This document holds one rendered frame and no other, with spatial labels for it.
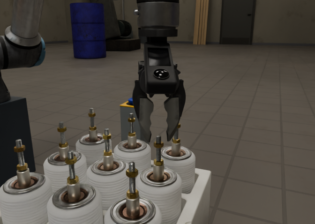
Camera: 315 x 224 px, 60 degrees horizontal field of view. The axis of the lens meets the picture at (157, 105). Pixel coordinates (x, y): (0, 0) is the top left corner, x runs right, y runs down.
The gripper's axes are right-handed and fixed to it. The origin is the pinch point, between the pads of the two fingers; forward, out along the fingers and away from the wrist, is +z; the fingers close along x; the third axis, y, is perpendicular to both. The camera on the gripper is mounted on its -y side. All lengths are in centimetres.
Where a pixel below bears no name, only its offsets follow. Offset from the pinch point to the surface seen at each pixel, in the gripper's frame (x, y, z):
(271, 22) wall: -479, 875, -40
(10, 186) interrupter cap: 28.6, -0.4, 8.9
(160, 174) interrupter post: -0.3, -0.4, 7.9
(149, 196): 2.1, -3.6, 10.6
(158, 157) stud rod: 0.1, 0.2, 4.5
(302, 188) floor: -54, 30, 34
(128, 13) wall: 4, 1141, -78
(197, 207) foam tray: -8.3, 0.0, 16.6
